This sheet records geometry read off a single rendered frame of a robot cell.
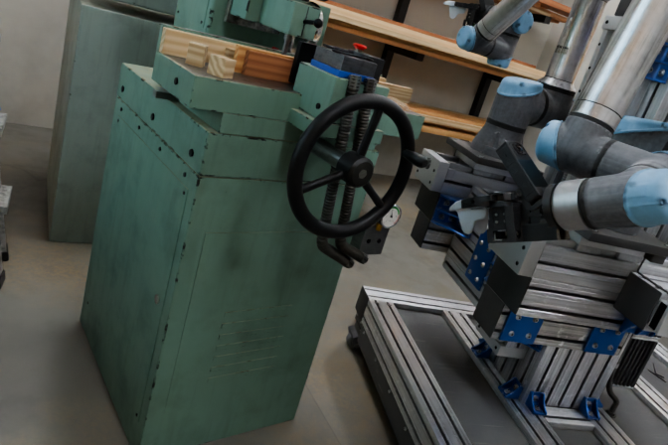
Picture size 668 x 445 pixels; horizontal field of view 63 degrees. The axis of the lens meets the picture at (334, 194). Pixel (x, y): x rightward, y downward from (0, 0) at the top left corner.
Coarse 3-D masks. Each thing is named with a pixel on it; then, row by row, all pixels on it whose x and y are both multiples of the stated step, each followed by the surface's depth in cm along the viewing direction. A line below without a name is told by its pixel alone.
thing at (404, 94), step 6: (228, 48) 115; (228, 54) 115; (234, 54) 116; (384, 84) 143; (390, 84) 144; (390, 90) 145; (396, 90) 146; (402, 90) 147; (408, 90) 148; (396, 96) 147; (402, 96) 148; (408, 96) 149; (408, 102) 150
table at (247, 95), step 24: (168, 72) 106; (192, 72) 99; (192, 96) 98; (216, 96) 100; (240, 96) 103; (264, 96) 106; (288, 96) 109; (288, 120) 111; (312, 120) 104; (384, 120) 126
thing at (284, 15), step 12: (264, 0) 124; (276, 0) 120; (288, 0) 116; (264, 12) 124; (276, 12) 120; (288, 12) 116; (300, 12) 116; (312, 12) 118; (264, 24) 124; (276, 24) 120; (288, 24) 116; (300, 24) 117; (288, 36) 121; (300, 36) 118; (312, 36) 120
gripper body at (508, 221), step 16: (512, 192) 87; (544, 192) 82; (496, 208) 89; (512, 208) 86; (528, 208) 85; (544, 208) 81; (496, 224) 89; (512, 224) 86; (528, 224) 85; (544, 224) 83; (496, 240) 88; (512, 240) 85; (528, 240) 85
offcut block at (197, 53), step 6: (192, 42) 106; (192, 48) 105; (198, 48) 105; (204, 48) 105; (192, 54) 105; (198, 54) 105; (204, 54) 105; (186, 60) 105; (192, 60) 106; (198, 60) 106; (204, 60) 107; (198, 66) 106; (204, 66) 109
